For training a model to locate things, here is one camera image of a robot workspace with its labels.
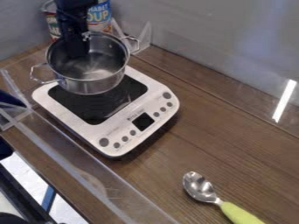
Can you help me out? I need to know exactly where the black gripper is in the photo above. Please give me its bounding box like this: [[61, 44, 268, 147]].
[[53, 0, 99, 58]]

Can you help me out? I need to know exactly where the silver steel pot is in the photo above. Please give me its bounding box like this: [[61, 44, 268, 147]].
[[29, 31, 140, 95]]

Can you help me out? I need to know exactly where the white and black stove top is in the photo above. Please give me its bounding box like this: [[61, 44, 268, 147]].
[[32, 67, 180, 158]]

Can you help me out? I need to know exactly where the tomato sauce can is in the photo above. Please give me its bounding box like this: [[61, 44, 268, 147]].
[[41, 0, 61, 41]]

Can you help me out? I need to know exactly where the alphabet soup can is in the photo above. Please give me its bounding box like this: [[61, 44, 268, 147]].
[[87, 0, 112, 33]]

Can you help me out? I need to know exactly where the blue cloth object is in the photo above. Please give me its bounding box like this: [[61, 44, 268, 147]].
[[0, 89, 25, 161]]

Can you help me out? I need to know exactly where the clear acrylic front barrier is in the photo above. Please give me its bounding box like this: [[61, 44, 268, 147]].
[[0, 108, 179, 224]]

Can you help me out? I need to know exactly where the clear acrylic corner bracket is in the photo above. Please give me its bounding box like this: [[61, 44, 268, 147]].
[[111, 19, 152, 55]]

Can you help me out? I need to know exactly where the clear acrylic left bracket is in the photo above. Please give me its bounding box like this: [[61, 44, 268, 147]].
[[0, 69, 32, 131]]

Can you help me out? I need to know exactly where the spoon with green handle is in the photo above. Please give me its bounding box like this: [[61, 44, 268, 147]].
[[182, 171, 266, 224]]

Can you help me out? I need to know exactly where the black and blue stand frame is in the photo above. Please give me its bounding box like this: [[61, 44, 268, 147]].
[[0, 164, 57, 224]]

